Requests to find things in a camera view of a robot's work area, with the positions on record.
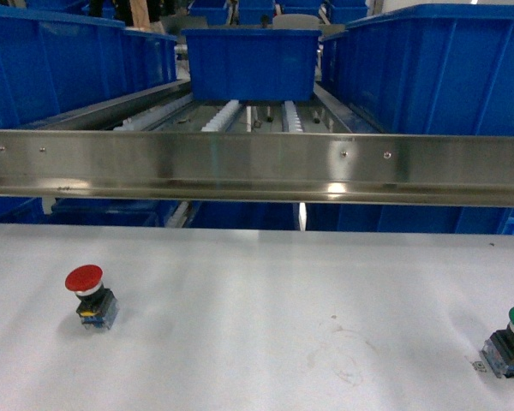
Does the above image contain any red mushroom push button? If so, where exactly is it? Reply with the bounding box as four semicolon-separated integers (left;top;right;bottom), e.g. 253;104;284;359
65;265;118;330

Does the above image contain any green mushroom push button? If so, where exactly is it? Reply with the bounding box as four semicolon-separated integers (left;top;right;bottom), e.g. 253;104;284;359
481;307;514;378

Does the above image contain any centre blue plastic bin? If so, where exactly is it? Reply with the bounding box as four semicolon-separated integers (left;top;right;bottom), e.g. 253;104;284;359
182;28;321;102

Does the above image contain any blue plastic bin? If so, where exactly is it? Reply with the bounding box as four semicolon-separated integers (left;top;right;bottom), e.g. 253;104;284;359
322;3;514;136
0;6;176;128
182;28;321;102

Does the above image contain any right blue plastic bin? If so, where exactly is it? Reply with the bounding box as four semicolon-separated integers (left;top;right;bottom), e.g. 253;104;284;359
322;3;514;136

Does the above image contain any left blue plastic bin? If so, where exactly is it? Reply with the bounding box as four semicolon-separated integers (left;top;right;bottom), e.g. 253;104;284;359
0;6;176;128

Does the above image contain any small QR code sticker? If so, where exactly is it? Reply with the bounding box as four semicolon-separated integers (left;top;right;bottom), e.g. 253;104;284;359
471;360;487;373

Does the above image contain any stainless steel shelf rail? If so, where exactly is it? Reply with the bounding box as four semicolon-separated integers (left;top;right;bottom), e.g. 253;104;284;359
0;130;514;207

